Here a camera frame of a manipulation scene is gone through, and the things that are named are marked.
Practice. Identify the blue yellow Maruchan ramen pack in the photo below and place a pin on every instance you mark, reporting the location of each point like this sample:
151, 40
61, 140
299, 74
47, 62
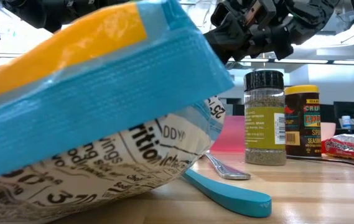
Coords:
102, 93

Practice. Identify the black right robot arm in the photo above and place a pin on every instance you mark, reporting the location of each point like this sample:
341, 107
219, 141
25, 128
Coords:
313, 15

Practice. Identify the white plastic bottle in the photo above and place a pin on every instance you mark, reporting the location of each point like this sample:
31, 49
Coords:
346, 122

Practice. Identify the pink translucent bowl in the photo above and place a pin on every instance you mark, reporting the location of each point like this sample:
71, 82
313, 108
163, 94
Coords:
327, 130

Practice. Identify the pink plastic bin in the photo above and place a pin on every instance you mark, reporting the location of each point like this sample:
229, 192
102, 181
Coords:
232, 133

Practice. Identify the black-lid spice jar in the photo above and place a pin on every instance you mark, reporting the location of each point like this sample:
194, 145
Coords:
263, 124

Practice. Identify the black computer monitor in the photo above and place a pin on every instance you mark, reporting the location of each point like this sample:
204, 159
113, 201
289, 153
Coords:
346, 110
327, 113

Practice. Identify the red Maruchan ramen pack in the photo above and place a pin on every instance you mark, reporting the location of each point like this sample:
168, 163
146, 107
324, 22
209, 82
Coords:
347, 147

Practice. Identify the long ceiling light strip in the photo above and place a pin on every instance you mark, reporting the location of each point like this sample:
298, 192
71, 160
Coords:
301, 61

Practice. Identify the teal plastic spoon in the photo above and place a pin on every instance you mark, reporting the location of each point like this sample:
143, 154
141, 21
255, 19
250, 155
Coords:
229, 196

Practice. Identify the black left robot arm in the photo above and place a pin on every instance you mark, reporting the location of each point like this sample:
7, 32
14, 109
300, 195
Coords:
40, 12

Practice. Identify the silver metal spoon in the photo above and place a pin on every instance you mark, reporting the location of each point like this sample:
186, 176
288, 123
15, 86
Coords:
226, 171

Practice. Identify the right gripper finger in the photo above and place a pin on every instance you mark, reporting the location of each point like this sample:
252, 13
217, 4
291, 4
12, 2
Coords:
226, 43
282, 48

